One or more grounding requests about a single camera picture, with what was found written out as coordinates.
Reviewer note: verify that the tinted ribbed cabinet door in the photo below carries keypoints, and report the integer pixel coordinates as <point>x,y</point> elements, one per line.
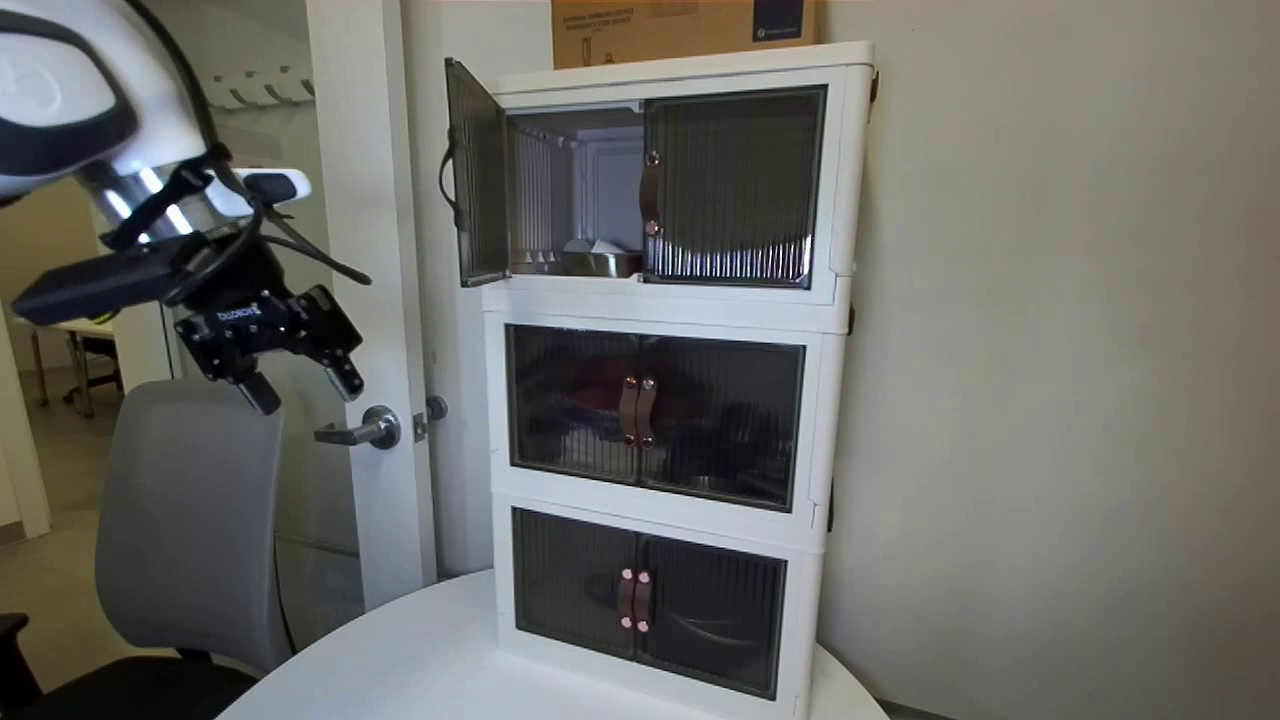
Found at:
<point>567,400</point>
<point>567,580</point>
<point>712,620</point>
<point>724,426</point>
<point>733,164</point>
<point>478,173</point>

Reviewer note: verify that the large brown cardboard box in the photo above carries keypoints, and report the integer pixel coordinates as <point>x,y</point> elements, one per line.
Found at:
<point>664,29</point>

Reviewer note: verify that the white stacked storage cabinet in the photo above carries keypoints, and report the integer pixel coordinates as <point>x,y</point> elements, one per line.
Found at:
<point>832,400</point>

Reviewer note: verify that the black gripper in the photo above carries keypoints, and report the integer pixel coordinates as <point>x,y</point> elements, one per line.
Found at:
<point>272,324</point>

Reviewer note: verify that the grey office chair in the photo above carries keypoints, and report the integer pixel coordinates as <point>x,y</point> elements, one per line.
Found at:
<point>187,523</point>

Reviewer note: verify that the white framed glass door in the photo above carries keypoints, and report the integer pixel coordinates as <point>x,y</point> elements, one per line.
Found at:
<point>383,201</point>

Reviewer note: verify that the white coat hook rack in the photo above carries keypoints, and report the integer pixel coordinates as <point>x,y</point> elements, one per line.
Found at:
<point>267,90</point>

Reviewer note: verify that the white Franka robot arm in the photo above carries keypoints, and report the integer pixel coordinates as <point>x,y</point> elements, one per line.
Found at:
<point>80,82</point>

